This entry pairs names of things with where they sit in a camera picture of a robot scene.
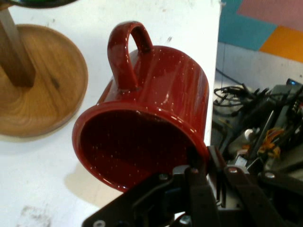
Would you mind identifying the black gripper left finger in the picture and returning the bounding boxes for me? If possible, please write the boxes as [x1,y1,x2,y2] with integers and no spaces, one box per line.
[81,146,220,227]

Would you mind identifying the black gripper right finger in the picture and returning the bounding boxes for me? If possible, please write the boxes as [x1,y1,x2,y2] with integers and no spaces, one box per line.
[208,146,288,227]

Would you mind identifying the orange and yellow wires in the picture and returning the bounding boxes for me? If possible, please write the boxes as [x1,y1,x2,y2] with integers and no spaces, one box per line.
[257,127,286,158]

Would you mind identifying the orange foam floor tile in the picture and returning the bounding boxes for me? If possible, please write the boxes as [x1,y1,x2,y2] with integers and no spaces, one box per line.
[259,25,303,63]

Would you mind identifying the green enamel mug white lettering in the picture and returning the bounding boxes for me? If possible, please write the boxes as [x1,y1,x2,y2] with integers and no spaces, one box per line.
[0,0,79,9]

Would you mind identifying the teal foam mat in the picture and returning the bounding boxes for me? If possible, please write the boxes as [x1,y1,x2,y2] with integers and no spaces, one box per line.
[218,0,278,52]

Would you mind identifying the grey electronics box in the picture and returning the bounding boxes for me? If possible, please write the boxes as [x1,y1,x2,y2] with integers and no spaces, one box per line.
[269,79,303,133]

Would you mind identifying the red speckled enamel mug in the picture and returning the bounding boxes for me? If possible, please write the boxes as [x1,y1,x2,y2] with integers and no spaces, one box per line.
[72,20,210,192]

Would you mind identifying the wooden mug tree stand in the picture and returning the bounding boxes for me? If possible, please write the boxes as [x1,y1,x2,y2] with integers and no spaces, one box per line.
[0,3,89,138]

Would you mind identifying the tangled black cable bundle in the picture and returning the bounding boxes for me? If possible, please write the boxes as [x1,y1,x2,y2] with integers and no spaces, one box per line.
[213,68,275,116]

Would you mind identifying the small white knob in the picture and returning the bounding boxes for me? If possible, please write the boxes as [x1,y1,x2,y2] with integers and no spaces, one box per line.
[244,128,256,140]

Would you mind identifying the pink foam floor tile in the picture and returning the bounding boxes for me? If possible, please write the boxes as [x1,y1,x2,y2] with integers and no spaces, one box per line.
[237,0,303,31]

